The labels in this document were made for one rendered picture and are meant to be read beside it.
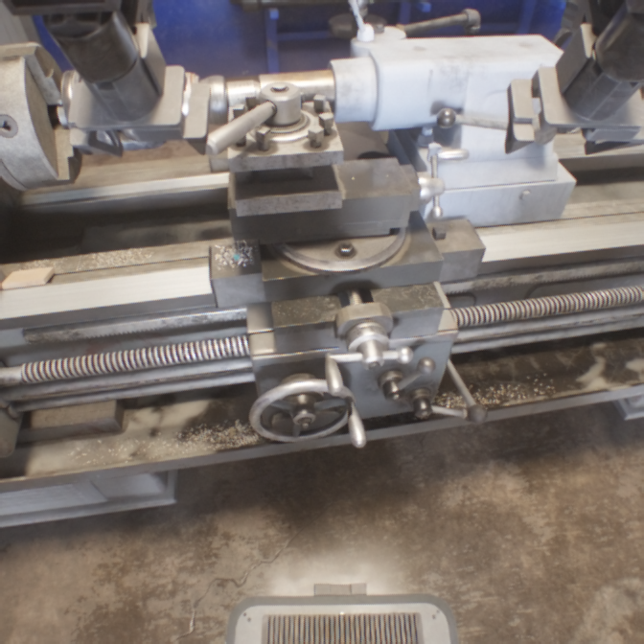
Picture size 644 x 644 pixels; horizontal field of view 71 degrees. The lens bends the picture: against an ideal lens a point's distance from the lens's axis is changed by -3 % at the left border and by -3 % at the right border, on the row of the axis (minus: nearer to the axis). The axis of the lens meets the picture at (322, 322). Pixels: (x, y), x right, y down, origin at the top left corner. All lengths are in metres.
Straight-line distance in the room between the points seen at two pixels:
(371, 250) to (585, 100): 0.43
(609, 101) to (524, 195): 0.59
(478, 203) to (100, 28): 0.82
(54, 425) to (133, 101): 0.97
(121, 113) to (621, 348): 1.45
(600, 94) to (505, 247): 0.60
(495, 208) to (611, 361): 0.67
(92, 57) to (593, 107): 0.44
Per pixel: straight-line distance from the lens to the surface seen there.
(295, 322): 0.80
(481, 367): 1.39
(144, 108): 0.50
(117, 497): 1.65
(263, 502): 1.58
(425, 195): 0.86
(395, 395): 0.97
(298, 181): 0.78
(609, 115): 0.55
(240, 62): 4.15
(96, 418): 1.28
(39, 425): 1.34
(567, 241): 1.15
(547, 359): 1.48
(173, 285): 0.96
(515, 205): 1.11
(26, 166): 0.98
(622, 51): 0.49
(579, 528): 1.73
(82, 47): 0.44
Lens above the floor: 1.48
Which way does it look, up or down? 49 degrees down
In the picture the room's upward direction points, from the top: straight up
